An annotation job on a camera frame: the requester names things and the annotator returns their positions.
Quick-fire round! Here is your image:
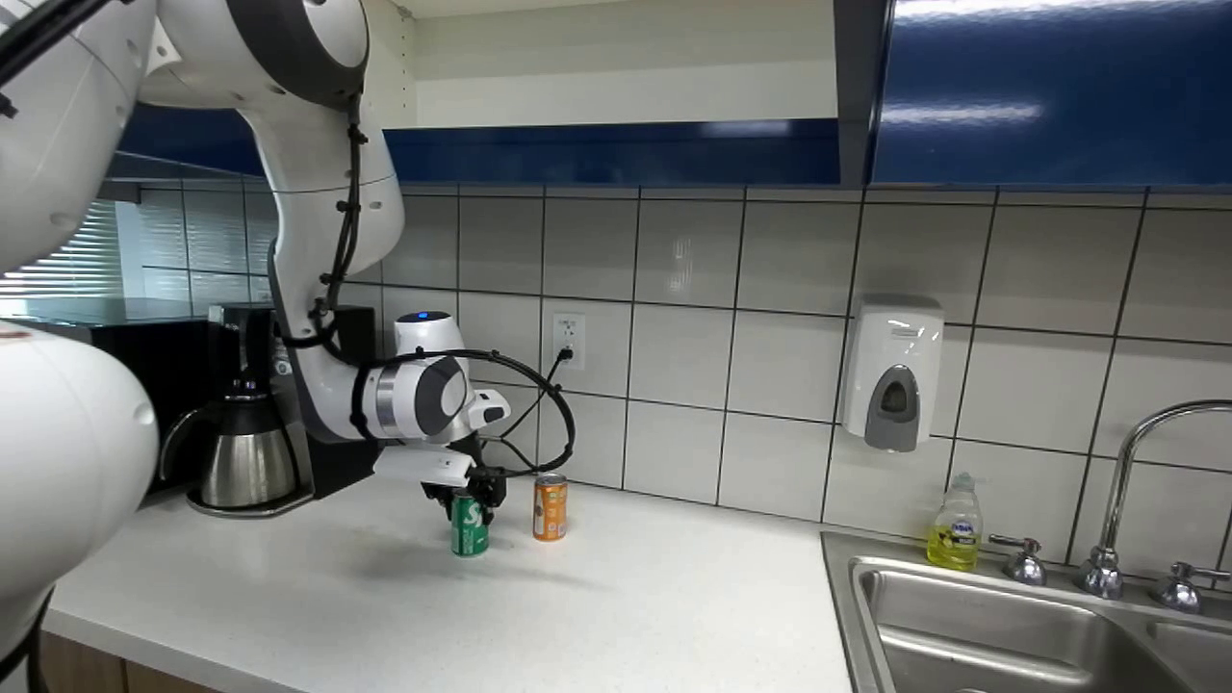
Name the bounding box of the black coffee maker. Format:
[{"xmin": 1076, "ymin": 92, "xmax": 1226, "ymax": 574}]
[{"xmin": 223, "ymin": 303, "xmax": 386, "ymax": 507}]

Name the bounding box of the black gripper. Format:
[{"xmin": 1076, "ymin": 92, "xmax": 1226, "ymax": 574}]
[{"xmin": 420, "ymin": 463, "xmax": 513, "ymax": 529}]

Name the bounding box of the black power cord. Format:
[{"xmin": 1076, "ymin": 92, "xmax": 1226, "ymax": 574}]
[{"xmin": 494, "ymin": 341, "xmax": 576, "ymax": 465}]

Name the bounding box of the chrome sink faucet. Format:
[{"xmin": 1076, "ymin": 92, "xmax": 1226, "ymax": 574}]
[{"xmin": 1076, "ymin": 398, "xmax": 1232, "ymax": 606}]

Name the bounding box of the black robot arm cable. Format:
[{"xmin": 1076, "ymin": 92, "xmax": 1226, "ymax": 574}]
[{"xmin": 262, "ymin": 92, "xmax": 583, "ymax": 480}]

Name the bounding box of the closed blue cabinet door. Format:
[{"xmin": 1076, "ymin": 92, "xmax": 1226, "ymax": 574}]
[{"xmin": 870, "ymin": 0, "xmax": 1232, "ymax": 194}]

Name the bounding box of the orange soda can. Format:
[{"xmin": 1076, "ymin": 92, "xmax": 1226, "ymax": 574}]
[{"xmin": 530, "ymin": 474, "xmax": 572, "ymax": 547}]

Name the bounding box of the steel coffee carafe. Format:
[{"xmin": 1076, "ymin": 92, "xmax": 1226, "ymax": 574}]
[{"xmin": 154, "ymin": 380, "xmax": 313, "ymax": 516}]

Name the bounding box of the white wall outlet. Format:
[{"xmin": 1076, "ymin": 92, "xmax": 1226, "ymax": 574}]
[{"xmin": 542, "ymin": 303, "xmax": 593, "ymax": 379}]

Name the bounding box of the chrome faucet handle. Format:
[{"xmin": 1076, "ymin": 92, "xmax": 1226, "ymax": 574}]
[
  {"xmin": 1150, "ymin": 560, "xmax": 1212, "ymax": 616},
  {"xmin": 991, "ymin": 533, "xmax": 1052, "ymax": 590}
]

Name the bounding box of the green soda can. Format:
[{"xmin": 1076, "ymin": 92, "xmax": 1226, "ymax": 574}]
[{"xmin": 449, "ymin": 491, "xmax": 497, "ymax": 561}]

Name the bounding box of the yellow dish soap bottle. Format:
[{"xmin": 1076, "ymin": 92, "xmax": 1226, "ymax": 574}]
[{"xmin": 923, "ymin": 471, "xmax": 984, "ymax": 574}]

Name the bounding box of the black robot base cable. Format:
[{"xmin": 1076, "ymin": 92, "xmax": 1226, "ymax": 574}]
[{"xmin": 0, "ymin": 590, "xmax": 54, "ymax": 693}]

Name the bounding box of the white wall soap dispenser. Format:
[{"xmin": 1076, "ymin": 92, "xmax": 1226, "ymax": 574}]
[{"xmin": 841, "ymin": 299, "xmax": 948, "ymax": 454}]

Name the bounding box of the stainless steel sink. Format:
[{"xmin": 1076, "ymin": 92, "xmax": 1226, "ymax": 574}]
[{"xmin": 820, "ymin": 533, "xmax": 1232, "ymax": 693}]

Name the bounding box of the open blue wall cabinet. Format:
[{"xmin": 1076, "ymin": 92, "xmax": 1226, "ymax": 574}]
[{"xmin": 363, "ymin": 0, "xmax": 879, "ymax": 194}]

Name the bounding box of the black microwave oven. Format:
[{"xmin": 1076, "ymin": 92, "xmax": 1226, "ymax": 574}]
[{"xmin": 75, "ymin": 316, "xmax": 255, "ymax": 495}]

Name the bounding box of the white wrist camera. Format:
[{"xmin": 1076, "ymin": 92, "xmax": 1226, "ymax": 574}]
[{"xmin": 368, "ymin": 438, "xmax": 483, "ymax": 491}]

